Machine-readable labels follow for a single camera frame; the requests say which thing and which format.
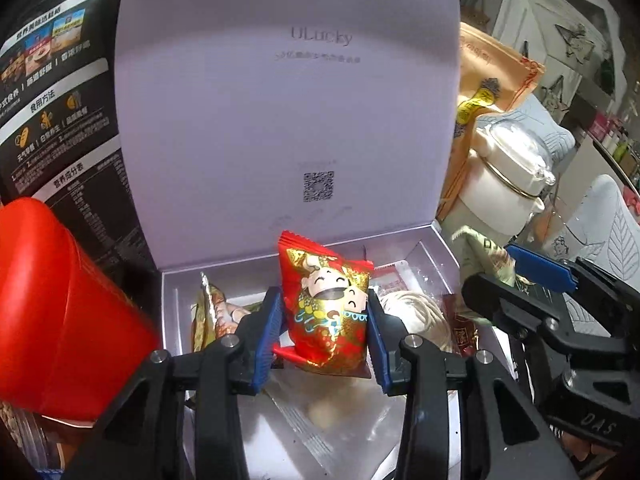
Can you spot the red gold snack packet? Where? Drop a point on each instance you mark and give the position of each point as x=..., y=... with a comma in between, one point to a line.
x=325, y=300

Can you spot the brown gold snack packet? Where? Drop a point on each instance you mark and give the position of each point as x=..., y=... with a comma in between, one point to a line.
x=210, y=310

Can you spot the grey leaf-pattern chair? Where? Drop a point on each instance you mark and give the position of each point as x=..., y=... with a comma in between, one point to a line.
x=555, y=132
x=620, y=230

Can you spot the dark red small sachet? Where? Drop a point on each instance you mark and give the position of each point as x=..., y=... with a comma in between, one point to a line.
x=460, y=332

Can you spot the green snack packet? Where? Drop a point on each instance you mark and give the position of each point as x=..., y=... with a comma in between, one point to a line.
x=487, y=257

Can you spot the lavender gift box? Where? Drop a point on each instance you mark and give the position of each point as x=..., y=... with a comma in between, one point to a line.
x=280, y=110

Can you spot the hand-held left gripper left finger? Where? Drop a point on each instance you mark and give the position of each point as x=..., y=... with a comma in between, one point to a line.
x=265, y=345

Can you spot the red white long packet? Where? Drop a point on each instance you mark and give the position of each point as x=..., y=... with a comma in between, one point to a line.
x=392, y=280

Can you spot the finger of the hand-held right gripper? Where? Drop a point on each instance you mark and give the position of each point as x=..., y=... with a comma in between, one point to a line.
x=500, y=300
x=540, y=265

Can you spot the orange snack bag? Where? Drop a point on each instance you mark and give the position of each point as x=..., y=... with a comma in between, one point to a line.
x=492, y=70

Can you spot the clear zip bag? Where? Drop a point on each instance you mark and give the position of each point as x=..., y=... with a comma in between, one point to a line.
x=325, y=420

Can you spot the red canister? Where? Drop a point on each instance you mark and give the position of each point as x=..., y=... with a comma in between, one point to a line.
x=65, y=310

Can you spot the row of bottles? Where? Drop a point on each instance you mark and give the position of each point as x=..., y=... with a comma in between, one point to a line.
x=615, y=140

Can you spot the black printed box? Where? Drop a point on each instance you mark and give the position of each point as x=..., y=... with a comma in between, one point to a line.
x=55, y=110

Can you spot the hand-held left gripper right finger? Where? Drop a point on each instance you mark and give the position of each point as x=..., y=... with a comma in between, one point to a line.
x=377, y=355

